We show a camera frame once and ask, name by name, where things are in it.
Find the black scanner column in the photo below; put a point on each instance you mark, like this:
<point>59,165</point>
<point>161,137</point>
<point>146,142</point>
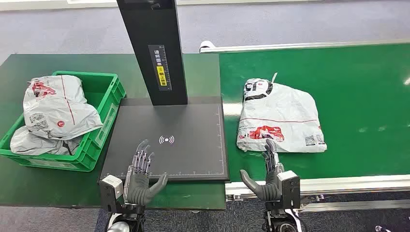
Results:
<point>150,28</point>

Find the small metal floor object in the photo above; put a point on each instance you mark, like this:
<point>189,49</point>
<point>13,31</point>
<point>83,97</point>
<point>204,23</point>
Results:
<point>381,229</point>

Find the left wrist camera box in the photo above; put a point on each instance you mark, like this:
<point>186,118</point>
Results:
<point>110,192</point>

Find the aluminium conveyor support bar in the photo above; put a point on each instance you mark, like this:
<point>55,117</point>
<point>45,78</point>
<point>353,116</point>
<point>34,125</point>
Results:
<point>358,205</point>

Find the black scanner base plate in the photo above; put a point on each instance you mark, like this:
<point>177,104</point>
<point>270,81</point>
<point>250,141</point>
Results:
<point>192,128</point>

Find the white courier bag, red print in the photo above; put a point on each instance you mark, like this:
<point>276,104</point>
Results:
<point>54,105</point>

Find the green plastic crate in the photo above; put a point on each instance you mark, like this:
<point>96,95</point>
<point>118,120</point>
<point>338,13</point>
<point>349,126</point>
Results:
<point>96,96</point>

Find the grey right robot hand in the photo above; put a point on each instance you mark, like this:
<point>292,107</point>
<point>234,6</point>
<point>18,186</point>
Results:
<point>269,189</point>

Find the aluminium conveyor side rail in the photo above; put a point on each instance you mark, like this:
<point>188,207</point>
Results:
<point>304,45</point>
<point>352,184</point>

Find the plain grey courier bag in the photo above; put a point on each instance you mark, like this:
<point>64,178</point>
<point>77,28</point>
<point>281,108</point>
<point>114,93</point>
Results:
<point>35,145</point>

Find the white courier bag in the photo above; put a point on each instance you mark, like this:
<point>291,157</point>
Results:
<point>282,118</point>
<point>54,105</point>

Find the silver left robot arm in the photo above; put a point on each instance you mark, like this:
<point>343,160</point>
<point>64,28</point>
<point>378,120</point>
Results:
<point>126,221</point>

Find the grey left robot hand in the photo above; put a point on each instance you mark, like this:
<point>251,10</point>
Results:
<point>137,189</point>

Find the green conveyor belt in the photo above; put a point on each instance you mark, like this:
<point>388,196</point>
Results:
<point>352,96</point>

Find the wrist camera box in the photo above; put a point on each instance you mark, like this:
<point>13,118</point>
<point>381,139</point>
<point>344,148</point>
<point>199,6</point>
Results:
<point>290,189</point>
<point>110,192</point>

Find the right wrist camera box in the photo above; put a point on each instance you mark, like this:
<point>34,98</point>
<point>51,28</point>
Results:
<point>290,189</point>

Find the black and yellow column label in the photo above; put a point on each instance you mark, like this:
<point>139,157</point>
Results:
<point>160,69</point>

